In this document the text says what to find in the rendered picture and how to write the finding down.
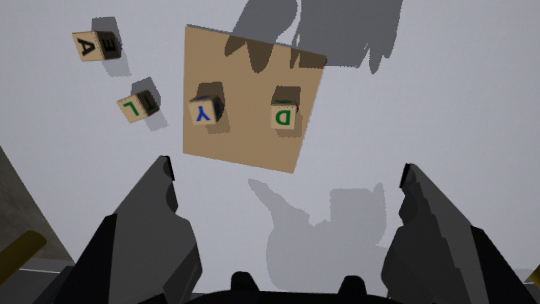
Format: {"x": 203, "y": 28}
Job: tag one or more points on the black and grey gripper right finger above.
{"x": 439, "y": 257}

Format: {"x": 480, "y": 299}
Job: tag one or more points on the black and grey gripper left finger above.
{"x": 141, "y": 254}

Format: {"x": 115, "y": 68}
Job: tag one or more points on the tan flat mat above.
{"x": 246, "y": 75}

